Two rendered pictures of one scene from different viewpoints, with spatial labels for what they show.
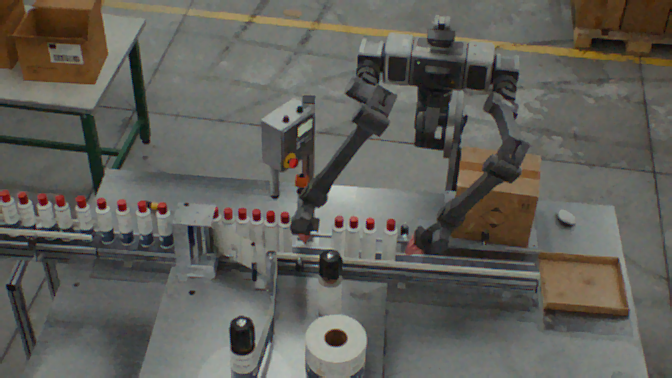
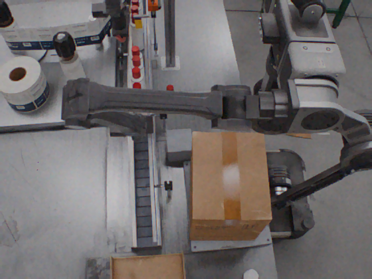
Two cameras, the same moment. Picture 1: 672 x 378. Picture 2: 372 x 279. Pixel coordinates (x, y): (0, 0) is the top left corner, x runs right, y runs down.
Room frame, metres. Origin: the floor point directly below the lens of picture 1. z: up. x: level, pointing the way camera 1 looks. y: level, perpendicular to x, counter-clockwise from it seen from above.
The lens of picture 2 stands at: (2.56, -1.07, 2.16)
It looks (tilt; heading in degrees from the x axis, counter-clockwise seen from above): 62 degrees down; 80
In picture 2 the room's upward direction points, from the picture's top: 1 degrees clockwise
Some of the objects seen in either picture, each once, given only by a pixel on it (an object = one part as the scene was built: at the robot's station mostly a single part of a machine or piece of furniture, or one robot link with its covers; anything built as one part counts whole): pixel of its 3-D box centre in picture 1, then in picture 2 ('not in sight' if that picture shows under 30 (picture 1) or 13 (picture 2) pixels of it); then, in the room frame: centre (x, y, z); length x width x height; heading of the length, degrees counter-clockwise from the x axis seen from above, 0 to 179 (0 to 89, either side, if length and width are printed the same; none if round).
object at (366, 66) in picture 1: (367, 73); not in sight; (2.93, -0.13, 1.45); 0.09 x 0.08 x 0.12; 81
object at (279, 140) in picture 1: (288, 135); not in sight; (2.64, 0.15, 1.38); 0.17 x 0.10 x 0.19; 141
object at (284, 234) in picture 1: (285, 234); (136, 32); (2.55, 0.16, 0.98); 0.05 x 0.05 x 0.20
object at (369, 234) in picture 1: (369, 240); (138, 86); (2.53, -0.15, 0.98); 0.05 x 0.05 x 0.20
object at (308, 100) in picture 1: (308, 172); (169, 9); (2.69, 0.08, 1.16); 0.04 x 0.04 x 0.67; 86
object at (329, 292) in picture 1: (329, 285); (70, 61); (2.26, -0.01, 1.03); 0.09 x 0.09 x 0.30
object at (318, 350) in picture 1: (335, 352); (23, 84); (2.03, -0.03, 0.95); 0.20 x 0.20 x 0.14
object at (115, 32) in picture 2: (305, 219); (119, 22); (2.49, 0.08, 1.12); 0.10 x 0.07 x 0.07; 86
